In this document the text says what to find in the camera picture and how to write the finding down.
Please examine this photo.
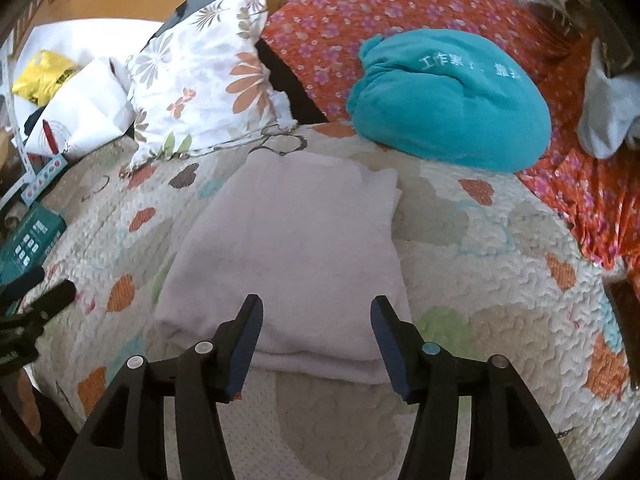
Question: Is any white floral pillow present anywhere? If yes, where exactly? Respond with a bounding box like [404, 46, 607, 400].
[122, 0, 296, 171]

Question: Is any grey white cloth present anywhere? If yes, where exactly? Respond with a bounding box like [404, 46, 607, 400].
[577, 37, 640, 161]

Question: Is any orange floral bedsheet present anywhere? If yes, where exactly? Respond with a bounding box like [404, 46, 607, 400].
[260, 0, 640, 281]

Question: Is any teal plush blanket bundle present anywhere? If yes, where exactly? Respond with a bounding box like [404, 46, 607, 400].
[346, 29, 552, 173]

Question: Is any cream patterned quilt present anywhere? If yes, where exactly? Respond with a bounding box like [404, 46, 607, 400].
[30, 120, 636, 480]

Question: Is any yellow plastic bag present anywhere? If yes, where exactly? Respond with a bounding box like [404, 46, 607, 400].
[12, 50, 81, 108]

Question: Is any pale pink floral sweater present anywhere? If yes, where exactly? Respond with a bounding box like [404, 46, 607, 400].
[154, 152, 413, 386]

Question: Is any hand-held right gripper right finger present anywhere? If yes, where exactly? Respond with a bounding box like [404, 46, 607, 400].
[370, 295, 577, 480]

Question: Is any green cardboard box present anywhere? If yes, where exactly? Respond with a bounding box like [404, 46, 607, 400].
[0, 204, 68, 286]

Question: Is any white box with coloured dots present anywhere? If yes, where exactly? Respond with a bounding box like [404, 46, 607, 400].
[22, 155, 68, 206]

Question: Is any dark flat board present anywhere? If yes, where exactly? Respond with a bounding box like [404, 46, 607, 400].
[140, 0, 231, 53]

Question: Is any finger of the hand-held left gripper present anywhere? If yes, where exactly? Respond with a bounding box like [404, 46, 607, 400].
[0, 265, 46, 307]
[17, 280, 77, 326]

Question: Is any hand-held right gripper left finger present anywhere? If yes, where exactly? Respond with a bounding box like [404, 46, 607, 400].
[56, 294, 264, 480]

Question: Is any white plastic bag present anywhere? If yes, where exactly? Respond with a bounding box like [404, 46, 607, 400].
[22, 57, 136, 161]

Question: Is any person's left forearm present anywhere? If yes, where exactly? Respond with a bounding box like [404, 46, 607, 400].
[15, 370, 42, 436]

